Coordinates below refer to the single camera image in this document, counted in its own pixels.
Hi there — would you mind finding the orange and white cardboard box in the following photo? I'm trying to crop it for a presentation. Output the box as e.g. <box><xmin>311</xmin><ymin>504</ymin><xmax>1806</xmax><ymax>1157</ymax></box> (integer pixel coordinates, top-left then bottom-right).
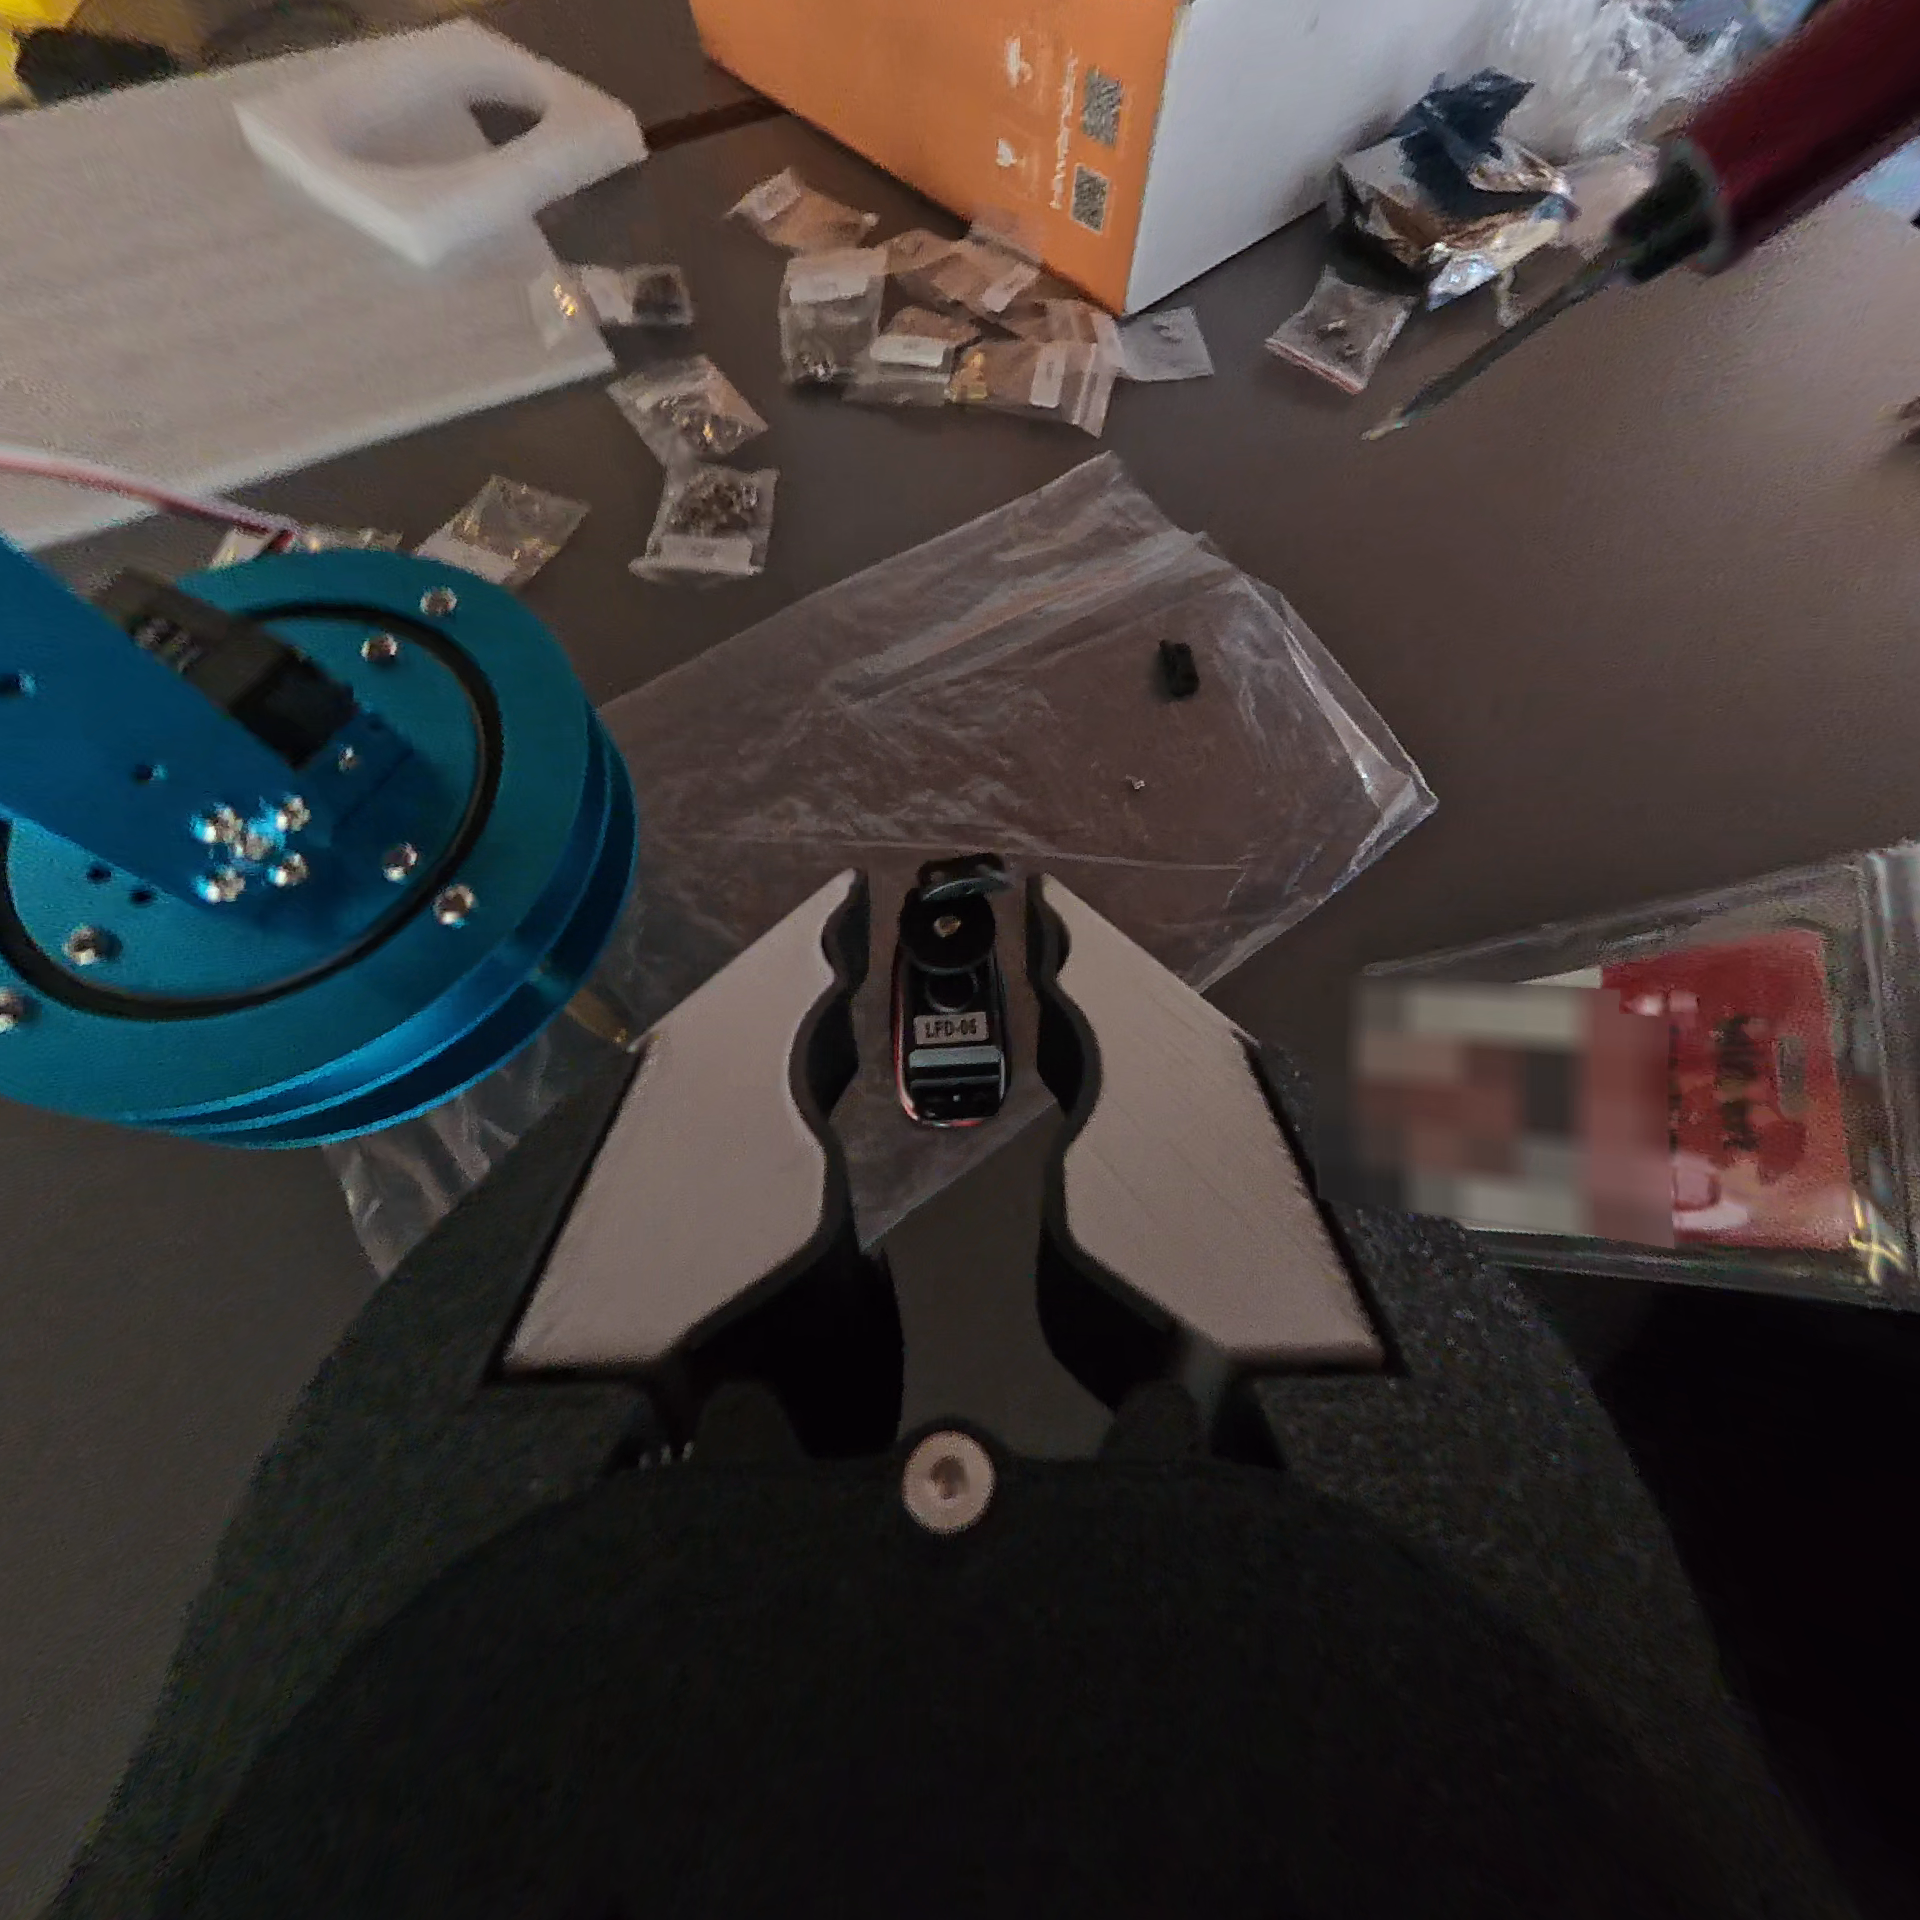
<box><xmin>688</xmin><ymin>0</ymin><xmax>1517</xmax><ymax>318</ymax></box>

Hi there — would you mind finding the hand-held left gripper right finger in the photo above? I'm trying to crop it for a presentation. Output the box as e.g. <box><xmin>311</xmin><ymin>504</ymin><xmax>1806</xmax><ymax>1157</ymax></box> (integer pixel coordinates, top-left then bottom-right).
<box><xmin>1031</xmin><ymin>872</ymin><xmax>1384</xmax><ymax>1376</ymax></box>

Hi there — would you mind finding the pile of small screw bags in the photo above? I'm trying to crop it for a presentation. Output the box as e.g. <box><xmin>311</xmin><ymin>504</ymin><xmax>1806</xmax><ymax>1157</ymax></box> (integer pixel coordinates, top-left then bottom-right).
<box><xmin>211</xmin><ymin>164</ymin><xmax>1126</xmax><ymax>590</ymax></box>

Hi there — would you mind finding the person's black clothing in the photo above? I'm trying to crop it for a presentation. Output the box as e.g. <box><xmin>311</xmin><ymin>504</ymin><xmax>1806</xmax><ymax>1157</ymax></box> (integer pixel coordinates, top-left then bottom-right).
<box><xmin>1500</xmin><ymin>1276</ymin><xmax>1920</xmax><ymax>1920</ymax></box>

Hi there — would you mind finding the grey desk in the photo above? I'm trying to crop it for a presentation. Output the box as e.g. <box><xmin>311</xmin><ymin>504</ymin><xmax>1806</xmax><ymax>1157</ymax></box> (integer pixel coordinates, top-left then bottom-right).
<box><xmin>0</xmin><ymin>46</ymin><xmax>1920</xmax><ymax>1696</ymax></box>

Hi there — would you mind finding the torn silver foil bag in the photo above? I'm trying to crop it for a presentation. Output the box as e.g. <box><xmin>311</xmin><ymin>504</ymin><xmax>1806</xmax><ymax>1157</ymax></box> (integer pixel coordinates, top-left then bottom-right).
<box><xmin>1334</xmin><ymin>76</ymin><xmax>1577</xmax><ymax>309</ymax></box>

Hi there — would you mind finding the black servo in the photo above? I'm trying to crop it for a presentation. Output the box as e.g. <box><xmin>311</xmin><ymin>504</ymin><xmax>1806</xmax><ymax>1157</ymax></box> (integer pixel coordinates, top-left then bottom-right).
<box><xmin>891</xmin><ymin>853</ymin><xmax>1014</xmax><ymax>1128</ymax></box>

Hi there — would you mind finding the white red servo cable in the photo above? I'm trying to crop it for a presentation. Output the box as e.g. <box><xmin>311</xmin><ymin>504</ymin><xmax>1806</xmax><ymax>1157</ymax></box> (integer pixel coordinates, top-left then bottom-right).
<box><xmin>0</xmin><ymin>442</ymin><xmax>360</xmax><ymax>771</ymax></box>

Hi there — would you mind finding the small clear bag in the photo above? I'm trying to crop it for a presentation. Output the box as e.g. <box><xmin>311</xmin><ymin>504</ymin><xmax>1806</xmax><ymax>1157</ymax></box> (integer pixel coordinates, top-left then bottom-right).
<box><xmin>1118</xmin><ymin>306</ymin><xmax>1213</xmax><ymax>383</ymax></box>

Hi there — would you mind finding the bubble wrap bag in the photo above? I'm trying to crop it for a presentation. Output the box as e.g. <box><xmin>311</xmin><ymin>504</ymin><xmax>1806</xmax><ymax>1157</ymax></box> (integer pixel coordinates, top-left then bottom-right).
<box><xmin>1500</xmin><ymin>0</ymin><xmax>1800</xmax><ymax>154</ymax></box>

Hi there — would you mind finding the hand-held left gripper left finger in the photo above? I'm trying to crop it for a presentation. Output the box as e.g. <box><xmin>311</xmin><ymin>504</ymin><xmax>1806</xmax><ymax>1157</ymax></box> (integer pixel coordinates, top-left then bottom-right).
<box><xmin>503</xmin><ymin>867</ymin><xmax>869</xmax><ymax>1376</ymax></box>

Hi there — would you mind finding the blue toy robot base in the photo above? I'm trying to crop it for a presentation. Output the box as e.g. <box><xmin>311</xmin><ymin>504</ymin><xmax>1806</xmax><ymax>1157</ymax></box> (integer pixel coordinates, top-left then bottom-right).
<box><xmin>0</xmin><ymin>547</ymin><xmax>640</xmax><ymax>1154</ymax></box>

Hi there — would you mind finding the red screwdriver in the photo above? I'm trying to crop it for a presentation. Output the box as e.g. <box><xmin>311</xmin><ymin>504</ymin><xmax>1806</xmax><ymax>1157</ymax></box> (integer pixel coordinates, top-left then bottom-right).
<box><xmin>1363</xmin><ymin>0</ymin><xmax>1920</xmax><ymax>442</ymax></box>

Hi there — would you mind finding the white foam sheet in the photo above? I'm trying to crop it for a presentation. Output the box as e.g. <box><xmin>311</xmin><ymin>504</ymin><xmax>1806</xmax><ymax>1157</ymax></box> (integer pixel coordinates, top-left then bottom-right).
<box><xmin>0</xmin><ymin>60</ymin><xmax>617</xmax><ymax>549</ymax></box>

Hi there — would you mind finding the large clear plastic bag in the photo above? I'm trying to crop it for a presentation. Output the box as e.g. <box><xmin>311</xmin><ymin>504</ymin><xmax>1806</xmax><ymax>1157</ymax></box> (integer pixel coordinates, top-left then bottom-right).
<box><xmin>335</xmin><ymin>450</ymin><xmax>1440</xmax><ymax>1278</ymax></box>

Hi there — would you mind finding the clear badge holder red card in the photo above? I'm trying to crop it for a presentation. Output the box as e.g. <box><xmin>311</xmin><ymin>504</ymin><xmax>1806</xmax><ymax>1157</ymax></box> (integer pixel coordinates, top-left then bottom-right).
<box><xmin>1358</xmin><ymin>844</ymin><xmax>1920</xmax><ymax>1309</ymax></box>

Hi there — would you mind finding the white foam block with cutout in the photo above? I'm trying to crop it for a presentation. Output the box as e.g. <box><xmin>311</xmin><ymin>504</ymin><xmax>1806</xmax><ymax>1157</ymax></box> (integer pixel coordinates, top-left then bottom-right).
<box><xmin>230</xmin><ymin>15</ymin><xmax>649</xmax><ymax>270</ymax></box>

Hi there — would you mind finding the small red-zip screw bag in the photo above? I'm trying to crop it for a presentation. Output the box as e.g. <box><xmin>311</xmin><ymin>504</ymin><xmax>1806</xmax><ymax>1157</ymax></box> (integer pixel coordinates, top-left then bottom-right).
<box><xmin>1264</xmin><ymin>267</ymin><xmax>1419</xmax><ymax>395</ymax></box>

